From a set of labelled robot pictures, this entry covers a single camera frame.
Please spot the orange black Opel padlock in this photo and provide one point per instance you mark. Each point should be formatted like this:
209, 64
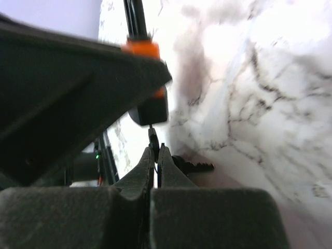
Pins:
152, 107

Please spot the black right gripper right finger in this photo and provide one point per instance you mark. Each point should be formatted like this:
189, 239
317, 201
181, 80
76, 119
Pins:
183, 215

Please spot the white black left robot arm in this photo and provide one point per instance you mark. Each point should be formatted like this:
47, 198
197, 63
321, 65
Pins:
88, 166

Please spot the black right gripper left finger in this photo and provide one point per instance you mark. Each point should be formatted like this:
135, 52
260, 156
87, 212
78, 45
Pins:
80, 217

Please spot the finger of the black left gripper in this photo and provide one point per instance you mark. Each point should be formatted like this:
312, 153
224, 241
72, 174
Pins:
58, 94

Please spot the black-headed key bunch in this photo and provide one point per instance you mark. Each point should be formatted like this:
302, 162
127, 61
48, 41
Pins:
185, 166

